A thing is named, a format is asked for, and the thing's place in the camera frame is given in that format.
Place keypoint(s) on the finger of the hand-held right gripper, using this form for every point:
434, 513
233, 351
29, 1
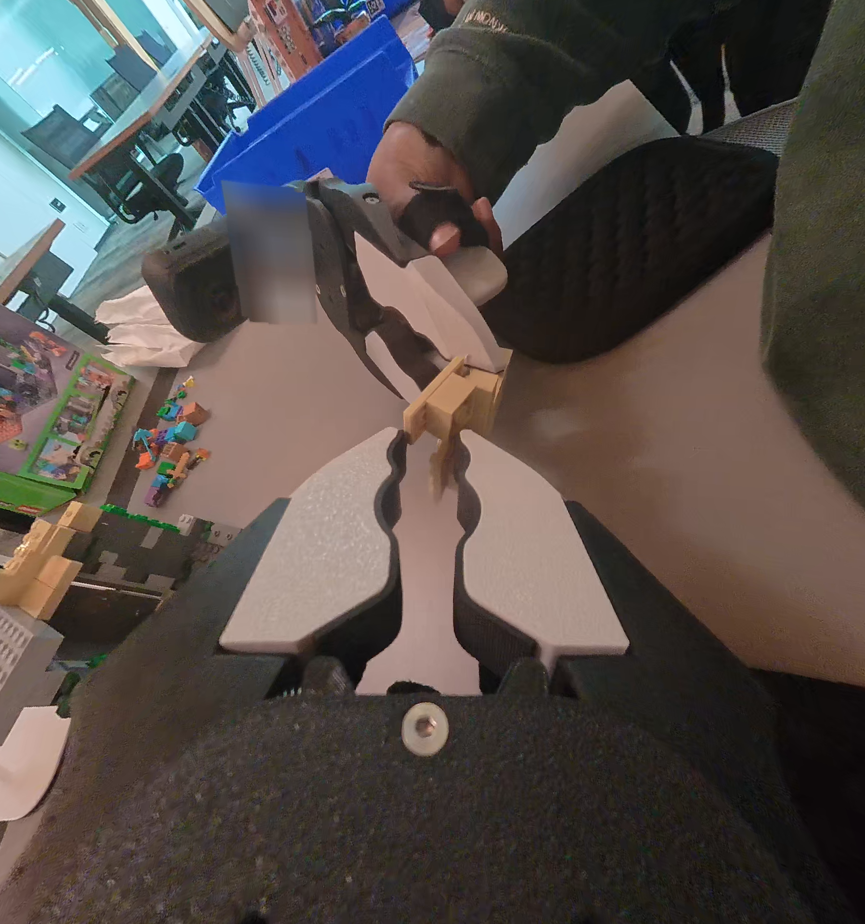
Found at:
439, 303
385, 361

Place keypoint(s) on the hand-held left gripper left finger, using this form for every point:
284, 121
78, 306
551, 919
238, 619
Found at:
317, 563

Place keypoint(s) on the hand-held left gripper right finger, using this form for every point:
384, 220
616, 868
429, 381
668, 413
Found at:
540, 563

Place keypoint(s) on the tan toy plate assembly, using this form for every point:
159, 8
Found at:
439, 404

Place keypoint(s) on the person's right forearm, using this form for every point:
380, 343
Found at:
519, 72

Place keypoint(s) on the wooden office desk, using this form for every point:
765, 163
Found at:
143, 115
31, 256

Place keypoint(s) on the person's right hand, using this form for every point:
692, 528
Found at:
403, 162

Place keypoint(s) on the blue plastic bin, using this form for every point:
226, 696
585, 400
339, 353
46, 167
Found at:
317, 123

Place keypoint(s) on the grey toy brick castle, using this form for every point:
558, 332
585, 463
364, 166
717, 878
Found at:
129, 570

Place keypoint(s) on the pile of colourful toy pieces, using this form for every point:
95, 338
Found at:
172, 440

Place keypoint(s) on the orange cardboard box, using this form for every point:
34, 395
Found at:
280, 36

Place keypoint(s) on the stack of white paper bags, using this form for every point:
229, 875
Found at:
136, 325

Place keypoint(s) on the green toy set box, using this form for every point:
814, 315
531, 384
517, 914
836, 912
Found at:
35, 404

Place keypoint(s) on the grey mesh chair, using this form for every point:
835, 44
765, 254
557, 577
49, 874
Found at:
757, 126

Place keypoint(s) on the white stand base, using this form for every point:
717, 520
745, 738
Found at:
6, 772

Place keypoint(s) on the person's green sweatshirt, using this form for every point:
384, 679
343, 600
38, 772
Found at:
836, 289

